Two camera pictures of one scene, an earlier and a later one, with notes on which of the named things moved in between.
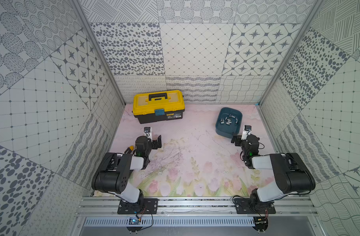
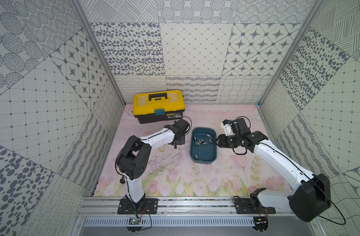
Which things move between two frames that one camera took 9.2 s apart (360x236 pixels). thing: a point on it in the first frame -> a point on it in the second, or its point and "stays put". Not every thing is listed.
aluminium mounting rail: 107,206 stays put
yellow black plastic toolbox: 158,106 stays put
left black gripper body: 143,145 -> 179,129
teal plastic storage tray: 229,120 -> 203,147
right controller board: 261,223 stays put
